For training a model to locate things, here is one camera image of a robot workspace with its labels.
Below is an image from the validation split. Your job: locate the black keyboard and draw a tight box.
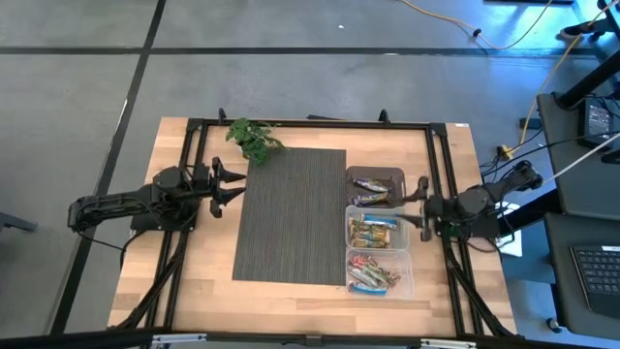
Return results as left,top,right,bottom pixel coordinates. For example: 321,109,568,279
570,243,620,320

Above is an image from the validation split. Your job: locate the black crossbar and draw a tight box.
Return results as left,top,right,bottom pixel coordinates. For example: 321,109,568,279
0,327,620,349

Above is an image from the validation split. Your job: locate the green leafy plant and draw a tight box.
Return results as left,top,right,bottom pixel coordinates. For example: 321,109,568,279
225,117,287,167

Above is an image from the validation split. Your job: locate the blue granola bar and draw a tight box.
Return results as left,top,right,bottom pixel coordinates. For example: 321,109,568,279
361,214,400,231
347,281,389,297

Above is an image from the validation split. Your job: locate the grey chair leg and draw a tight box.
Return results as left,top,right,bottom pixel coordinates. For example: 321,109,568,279
0,211,39,233

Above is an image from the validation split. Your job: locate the grey woven placemat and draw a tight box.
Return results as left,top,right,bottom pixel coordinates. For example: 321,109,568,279
232,147,348,287

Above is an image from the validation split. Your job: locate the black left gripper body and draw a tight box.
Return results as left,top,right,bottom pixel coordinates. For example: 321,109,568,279
191,163,219,205

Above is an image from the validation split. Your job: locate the green Nature Valley granola bar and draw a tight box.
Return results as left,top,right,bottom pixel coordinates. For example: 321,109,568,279
349,226,391,242
348,217,377,233
349,237,389,250

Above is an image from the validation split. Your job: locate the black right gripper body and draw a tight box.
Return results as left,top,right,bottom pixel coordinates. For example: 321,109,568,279
422,193,450,225

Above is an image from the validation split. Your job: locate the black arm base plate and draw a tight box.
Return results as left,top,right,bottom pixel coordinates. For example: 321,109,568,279
130,211,199,233

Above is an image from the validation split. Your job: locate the yellow floor cable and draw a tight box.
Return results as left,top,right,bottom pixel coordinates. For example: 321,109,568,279
399,0,620,161

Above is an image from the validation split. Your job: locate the purple granola bar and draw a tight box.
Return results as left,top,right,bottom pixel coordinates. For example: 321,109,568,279
352,176,389,194
350,191,391,207

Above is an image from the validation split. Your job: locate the black side table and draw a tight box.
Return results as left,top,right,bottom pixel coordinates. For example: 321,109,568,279
542,211,620,340
536,90,620,217

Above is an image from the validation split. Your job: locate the black metal table frame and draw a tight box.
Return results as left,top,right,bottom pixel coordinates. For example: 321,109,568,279
108,107,517,340

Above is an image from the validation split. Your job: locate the clear plastic bin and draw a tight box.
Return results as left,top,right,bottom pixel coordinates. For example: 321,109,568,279
345,248,416,300

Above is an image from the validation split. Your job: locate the frosted white plastic bin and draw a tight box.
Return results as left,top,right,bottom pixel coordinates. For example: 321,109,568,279
344,205,411,252

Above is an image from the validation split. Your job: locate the white paper sheet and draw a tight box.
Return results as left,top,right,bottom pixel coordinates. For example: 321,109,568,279
492,201,525,258

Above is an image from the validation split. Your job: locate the black stand pole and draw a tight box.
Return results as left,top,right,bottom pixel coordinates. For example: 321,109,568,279
554,61,620,111

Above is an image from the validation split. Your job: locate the black power adapter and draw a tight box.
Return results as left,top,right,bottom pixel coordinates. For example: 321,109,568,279
577,98,617,150

